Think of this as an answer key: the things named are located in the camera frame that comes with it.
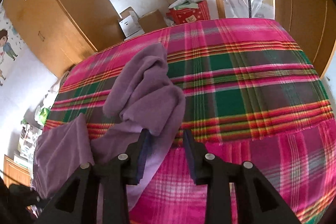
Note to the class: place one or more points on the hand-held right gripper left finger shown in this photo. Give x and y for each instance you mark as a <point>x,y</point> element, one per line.
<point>144,158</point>

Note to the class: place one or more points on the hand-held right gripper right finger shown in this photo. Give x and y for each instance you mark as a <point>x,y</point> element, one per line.
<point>189,158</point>

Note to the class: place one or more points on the purple fleece pants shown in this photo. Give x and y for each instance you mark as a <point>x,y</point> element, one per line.
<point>147,92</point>

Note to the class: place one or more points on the pink green plaid blanket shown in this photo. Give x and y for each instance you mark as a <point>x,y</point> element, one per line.
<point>249,82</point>

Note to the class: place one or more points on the green tissue packet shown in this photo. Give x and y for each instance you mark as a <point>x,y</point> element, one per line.
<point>43,115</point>

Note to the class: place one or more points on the white cardboard box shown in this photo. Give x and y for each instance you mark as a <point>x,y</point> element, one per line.
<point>130,24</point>

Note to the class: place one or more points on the small brown cardboard box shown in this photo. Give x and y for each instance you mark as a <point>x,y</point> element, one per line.
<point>151,21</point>

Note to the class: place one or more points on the red gift box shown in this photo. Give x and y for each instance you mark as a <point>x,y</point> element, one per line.
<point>190,14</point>

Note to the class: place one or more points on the wooden wardrobe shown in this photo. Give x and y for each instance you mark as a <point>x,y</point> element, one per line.
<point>60,19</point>

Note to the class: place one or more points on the wooden door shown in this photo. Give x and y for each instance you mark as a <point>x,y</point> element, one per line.
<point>304,3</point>

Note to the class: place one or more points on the cartoon wall poster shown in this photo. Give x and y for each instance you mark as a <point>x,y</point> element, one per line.
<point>8,45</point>

